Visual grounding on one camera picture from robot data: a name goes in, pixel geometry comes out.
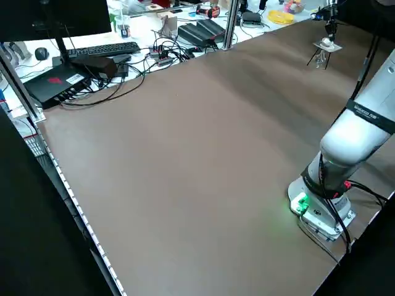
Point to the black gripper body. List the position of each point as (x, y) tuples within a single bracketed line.
[(331, 10)]

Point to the small white crucible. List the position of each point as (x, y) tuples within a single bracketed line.
[(325, 41)]

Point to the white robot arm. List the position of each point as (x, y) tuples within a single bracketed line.
[(348, 138)]

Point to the black metal tripod stand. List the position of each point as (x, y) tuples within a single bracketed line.
[(312, 57)]

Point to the small glass burner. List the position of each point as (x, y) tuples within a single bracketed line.
[(319, 63)]

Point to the yellow round plastic item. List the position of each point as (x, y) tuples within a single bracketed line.
[(279, 17)]

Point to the small black device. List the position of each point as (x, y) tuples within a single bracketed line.
[(251, 17)]

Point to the red and black device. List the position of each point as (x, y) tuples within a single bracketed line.
[(208, 11)]

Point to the black power adapter brick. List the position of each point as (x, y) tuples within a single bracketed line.
[(200, 31)]

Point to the cardboard box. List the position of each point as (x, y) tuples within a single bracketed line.
[(168, 23)]

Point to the grey usb hub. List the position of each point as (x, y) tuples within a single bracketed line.
[(160, 57)]

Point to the small clear bottle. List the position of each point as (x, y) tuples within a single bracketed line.
[(124, 29)]

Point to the black keyboard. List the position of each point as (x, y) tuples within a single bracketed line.
[(105, 49)]

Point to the dark brown rectangular box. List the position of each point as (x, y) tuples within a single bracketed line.
[(95, 66)]

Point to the black box with red logo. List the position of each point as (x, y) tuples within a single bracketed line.
[(52, 84)]

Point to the black computer monitor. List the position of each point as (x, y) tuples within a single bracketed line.
[(46, 15)]

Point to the dark computer mouse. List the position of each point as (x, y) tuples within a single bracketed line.
[(41, 53)]

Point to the aluminium frame post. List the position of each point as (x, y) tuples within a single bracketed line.
[(18, 86), (231, 21)]

